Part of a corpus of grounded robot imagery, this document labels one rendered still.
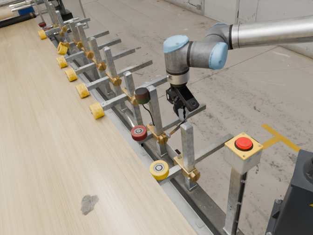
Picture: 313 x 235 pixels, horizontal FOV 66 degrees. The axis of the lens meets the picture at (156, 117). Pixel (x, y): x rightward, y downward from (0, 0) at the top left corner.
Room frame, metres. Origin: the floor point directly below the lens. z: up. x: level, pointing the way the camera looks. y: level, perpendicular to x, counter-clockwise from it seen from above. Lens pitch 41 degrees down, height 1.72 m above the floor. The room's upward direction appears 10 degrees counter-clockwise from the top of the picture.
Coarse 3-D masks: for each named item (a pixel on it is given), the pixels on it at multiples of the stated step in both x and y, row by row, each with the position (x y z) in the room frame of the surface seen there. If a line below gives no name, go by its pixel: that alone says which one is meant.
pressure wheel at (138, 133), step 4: (132, 128) 0.90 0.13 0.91; (136, 128) 0.90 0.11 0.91; (140, 128) 0.89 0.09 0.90; (144, 128) 0.88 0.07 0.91; (132, 132) 0.87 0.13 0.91; (136, 132) 0.87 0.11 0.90; (140, 132) 0.86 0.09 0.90; (144, 132) 0.85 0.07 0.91; (132, 136) 0.85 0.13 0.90; (136, 136) 0.84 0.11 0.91; (140, 136) 0.84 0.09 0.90; (144, 136) 0.85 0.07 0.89; (136, 140) 0.84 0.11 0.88; (140, 140) 0.84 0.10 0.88
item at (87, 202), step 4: (84, 196) 0.55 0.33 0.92; (88, 196) 0.55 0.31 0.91; (92, 196) 0.54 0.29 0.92; (96, 196) 0.55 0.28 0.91; (84, 200) 0.53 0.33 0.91; (88, 200) 0.53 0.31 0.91; (92, 200) 0.53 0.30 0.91; (96, 200) 0.53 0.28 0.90; (84, 204) 0.51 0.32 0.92; (88, 204) 0.52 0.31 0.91; (92, 204) 0.52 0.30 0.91; (84, 208) 0.50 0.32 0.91; (88, 208) 0.50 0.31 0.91; (92, 208) 0.50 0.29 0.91; (84, 212) 0.49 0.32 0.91; (88, 212) 0.49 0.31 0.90
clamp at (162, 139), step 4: (148, 124) 0.95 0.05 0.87; (148, 128) 0.92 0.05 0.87; (152, 128) 0.91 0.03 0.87; (152, 132) 0.88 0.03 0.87; (164, 132) 0.87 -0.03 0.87; (156, 136) 0.85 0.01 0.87; (160, 136) 0.85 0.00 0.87; (164, 136) 0.84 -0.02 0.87; (156, 140) 0.85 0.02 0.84; (160, 140) 0.83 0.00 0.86; (164, 140) 0.84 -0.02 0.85; (160, 144) 0.83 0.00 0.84
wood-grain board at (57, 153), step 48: (0, 48) 2.34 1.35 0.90; (48, 48) 2.14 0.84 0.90; (0, 96) 1.45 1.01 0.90; (48, 96) 1.35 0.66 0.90; (0, 144) 0.96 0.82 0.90; (48, 144) 0.90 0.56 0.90; (96, 144) 0.84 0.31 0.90; (0, 192) 0.65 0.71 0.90; (48, 192) 0.61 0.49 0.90; (96, 192) 0.57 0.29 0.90; (144, 192) 0.53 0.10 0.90
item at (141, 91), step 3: (138, 90) 0.86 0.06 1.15; (141, 90) 0.86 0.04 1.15; (144, 90) 0.86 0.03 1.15; (147, 90) 0.85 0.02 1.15; (135, 93) 0.85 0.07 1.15; (138, 93) 0.84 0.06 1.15; (141, 93) 0.84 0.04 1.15; (144, 93) 0.84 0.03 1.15; (150, 99) 0.85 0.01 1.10; (150, 102) 0.85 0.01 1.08; (144, 108) 0.85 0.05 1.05; (150, 114) 0.86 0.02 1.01; (153, 123) 0.86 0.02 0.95
